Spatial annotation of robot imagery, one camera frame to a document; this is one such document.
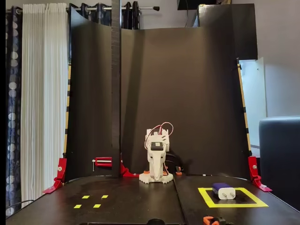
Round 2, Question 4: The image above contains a white cabinet door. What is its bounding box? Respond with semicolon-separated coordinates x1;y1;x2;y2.
238;57;268;150

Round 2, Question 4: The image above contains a black upright camera post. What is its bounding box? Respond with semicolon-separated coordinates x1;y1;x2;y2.
111;0;122;179

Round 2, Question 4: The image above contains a white pleated curtain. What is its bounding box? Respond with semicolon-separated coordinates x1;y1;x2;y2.
21;2;71;207

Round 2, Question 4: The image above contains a metal curtain rod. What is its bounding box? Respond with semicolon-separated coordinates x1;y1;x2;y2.
67;6;160;12

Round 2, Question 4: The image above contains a thick black power cable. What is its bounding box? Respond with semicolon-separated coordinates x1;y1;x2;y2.
165;152;183;170

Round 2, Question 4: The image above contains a red corner bracket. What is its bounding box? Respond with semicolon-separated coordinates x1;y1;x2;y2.
42;158;68;194
247;156;273;193

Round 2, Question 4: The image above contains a black curved backdrop sheet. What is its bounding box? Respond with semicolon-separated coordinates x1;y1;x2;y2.
65;6;250;179

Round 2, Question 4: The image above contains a tall black panel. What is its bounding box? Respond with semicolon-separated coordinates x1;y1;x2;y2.
198;3;258;71

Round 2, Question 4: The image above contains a wooden stick with black tape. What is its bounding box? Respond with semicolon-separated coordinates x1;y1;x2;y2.
236;58;253;157
63;64;72;158

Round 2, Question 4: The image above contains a thin black floor cable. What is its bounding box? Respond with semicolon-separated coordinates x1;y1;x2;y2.
6;199;35;213

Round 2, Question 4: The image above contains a yellow tape square outline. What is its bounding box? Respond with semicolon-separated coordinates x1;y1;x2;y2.
197;187;269;209

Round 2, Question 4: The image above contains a red post base bracket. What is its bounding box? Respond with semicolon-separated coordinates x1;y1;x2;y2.
120;153;139;178

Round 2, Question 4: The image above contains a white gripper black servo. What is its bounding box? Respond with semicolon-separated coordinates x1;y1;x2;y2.
145;140;167;183

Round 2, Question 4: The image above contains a blue white USB charger block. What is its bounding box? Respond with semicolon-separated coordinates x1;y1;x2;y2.
212;182;236;201

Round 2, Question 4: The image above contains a red white servo cable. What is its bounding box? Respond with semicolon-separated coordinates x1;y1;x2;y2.
144;122;174;150

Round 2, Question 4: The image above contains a dark blue sofa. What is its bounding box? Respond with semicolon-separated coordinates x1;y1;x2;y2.
258;115;300;210

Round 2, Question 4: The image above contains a red screw clamp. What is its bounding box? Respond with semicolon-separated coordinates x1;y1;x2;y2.
92;156;113;172

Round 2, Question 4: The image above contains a dark blue dotted curtain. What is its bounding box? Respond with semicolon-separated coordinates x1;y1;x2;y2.
6;6;23;218
67;1;141;30

